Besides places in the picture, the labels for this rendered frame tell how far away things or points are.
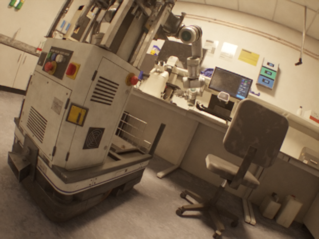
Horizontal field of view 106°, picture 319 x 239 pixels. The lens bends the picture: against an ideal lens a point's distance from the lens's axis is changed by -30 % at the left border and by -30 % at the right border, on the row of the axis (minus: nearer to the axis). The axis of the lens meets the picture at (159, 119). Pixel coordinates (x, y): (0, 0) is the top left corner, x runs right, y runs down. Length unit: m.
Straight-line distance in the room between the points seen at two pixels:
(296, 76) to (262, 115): 1.73
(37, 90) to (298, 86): 2.85
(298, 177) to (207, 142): 1.41
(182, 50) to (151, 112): 1.04
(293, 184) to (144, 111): 2.45
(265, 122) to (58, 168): 1.14
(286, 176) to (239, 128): 1.56
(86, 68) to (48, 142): 0.32
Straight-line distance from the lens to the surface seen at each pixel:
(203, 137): 2.36
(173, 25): 1.25
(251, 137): 1.14
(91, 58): 0.62
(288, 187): 2.59
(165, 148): 2.51
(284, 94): 2.67
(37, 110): 0.82
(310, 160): 2.26
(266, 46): 2.87
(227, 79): 1.91
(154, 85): 1.78
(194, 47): 1.41
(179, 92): 1.80
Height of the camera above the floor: 0.69
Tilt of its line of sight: 4 degrees down
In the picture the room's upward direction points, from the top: 23 degrees clockwise
